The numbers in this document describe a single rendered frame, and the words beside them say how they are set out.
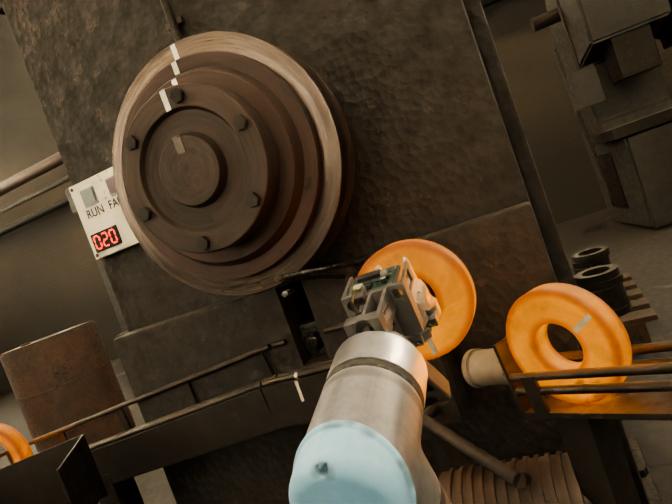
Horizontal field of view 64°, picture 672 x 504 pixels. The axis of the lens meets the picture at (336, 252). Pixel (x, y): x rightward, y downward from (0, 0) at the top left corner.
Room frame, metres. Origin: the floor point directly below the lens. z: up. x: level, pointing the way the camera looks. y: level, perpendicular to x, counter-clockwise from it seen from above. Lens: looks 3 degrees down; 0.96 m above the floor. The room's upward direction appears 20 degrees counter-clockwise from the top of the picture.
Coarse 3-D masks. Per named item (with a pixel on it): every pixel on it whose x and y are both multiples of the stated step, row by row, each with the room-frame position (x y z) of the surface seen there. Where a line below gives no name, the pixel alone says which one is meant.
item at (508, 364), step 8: (496, 344) 0.73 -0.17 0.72; (504, 344) 0.74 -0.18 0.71; (496, 352) 0.73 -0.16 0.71; (504, 352) 0.73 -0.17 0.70; (504, 360) 0.73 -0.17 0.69; (512, 360) 0.73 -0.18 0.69; (504, 368) 0.72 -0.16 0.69; (512, 368) 0.73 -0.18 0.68; (512, 384) 0.72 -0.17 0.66; (520, 384) 0.73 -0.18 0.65; (512, 392) 0.72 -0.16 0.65; (520, 400) 0.72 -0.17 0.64; (528, 400) 0.73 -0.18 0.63; (520, 408) 0.72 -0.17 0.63; (528, 408) 0.72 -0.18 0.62
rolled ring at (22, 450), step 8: (0, 424) 1.34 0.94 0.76; (0, 432) 1.31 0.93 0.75; (8, 432) 1.31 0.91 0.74; (16, 432) 1.32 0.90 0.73; (0, 440) 1.31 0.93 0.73; (8, 440) 1.30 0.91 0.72; (16, 440) 1.31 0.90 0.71; (24, 440) 1.32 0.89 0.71; (8, 448) 1.30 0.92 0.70; (16, 448) 1.29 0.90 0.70; (24, 448) 1.31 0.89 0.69; (16, 456) 1.30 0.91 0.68; (24, 456) 1.30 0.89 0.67
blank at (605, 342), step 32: (544, 288) 0.67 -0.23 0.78; (576, 288) 0.65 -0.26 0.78; (512, 320) 0.72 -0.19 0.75; (544, 320) 0.68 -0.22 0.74; (576, 320) 0.64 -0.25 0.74; (608, 320) 0.62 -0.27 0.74; (512, 352) 0.73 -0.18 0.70; (544, 352) 0.70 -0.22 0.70; (608, 352) 0.62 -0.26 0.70; (544, 384) 0.70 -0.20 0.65
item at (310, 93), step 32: (224, 32) 0.94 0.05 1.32; (160, 64) 0.99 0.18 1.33; (288, 64) 0.91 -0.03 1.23; (128, 96) 1.02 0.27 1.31; (320, 96) 0.90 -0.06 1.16; (320, 128) 0.90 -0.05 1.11; (320, 192) 0.92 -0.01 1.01; (128, 224) 1.06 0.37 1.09; (320, 224) 0.92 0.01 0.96; (160, 256) 1.05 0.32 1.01; (288, 256) 0.95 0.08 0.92; (224, 288) 1.01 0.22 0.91; (256, 288) 0.98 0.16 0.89
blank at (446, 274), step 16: (416, 240) 0.68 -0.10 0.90; (384, 256) 0.68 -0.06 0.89; (400, 256) 0.68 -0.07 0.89; (416, 256) 0.67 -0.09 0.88; (432, 256) 0.66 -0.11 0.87; (448, 256) 0.66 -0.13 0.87; (416, 272) 0.67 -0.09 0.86; (432, 272) 0.66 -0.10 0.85; (448, 272) 0.66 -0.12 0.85; (464, 272) 0.65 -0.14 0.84; (432, 288) 0.67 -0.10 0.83; (448, 288) 0.66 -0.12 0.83; (464, 288) 0.65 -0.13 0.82; (448, 304) 0.66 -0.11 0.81; (464, 304) 0.65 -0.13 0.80; (448, 320) 0.66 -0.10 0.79; (464, 320) 0.66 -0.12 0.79; (432, 336) 0.67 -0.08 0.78; (448, 336) 0.67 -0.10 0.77; (464, 336) 0.66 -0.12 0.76; (432, 352) 0.67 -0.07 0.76
